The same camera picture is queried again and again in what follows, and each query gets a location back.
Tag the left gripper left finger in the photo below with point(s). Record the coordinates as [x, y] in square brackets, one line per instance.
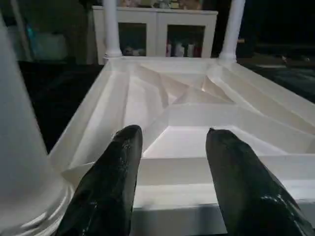
[106, 191]

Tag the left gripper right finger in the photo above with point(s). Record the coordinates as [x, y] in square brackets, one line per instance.
[251, 191]

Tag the white plastic table leg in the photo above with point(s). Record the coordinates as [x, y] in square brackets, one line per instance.
[111, 29]
[19, 147]
[231, 29]

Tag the white plastic table top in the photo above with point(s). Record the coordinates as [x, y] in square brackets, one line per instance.
[197, 108]

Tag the black work mat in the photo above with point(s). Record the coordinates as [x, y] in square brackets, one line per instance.
[59, 93]

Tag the white glass-door cabinet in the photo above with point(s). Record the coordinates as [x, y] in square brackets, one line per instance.
[157, 29]

